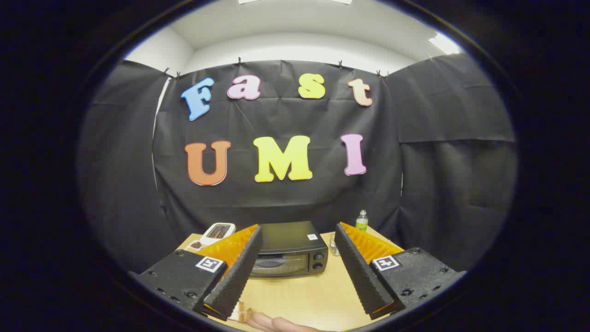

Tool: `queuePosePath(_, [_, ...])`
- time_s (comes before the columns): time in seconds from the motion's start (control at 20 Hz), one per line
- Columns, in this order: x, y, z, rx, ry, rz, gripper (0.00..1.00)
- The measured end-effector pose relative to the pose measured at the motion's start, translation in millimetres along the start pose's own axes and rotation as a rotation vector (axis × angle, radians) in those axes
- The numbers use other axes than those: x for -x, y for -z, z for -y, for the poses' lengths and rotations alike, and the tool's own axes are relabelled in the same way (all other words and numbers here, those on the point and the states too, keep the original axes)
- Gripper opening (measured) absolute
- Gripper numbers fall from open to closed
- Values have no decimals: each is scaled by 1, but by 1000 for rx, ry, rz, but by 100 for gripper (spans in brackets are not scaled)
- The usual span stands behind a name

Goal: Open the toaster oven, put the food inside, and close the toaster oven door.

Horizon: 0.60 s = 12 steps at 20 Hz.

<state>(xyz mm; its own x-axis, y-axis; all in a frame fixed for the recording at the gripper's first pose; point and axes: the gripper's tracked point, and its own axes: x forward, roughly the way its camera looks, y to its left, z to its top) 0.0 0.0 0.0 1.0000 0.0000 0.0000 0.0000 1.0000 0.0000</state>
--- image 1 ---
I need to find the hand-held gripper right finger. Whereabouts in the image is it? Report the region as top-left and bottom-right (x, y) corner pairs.
(334, 222), (467, 320)

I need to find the black toaster oven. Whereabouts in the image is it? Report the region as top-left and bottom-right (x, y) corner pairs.
(249, 221), (329, 278)

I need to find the ceiling light panel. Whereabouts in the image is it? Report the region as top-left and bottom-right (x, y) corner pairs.
(429, 33), (461, 55)
(237, 0), (353, 5)

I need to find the white pop-up toaster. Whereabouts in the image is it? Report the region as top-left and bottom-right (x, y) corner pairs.
(200, 223), (236, 246)

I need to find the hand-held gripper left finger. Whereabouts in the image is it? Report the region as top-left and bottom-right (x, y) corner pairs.
(130, 225), (263, 322)

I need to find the white food plate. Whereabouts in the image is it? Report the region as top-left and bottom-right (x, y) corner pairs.
(228, 300), (252, 322)

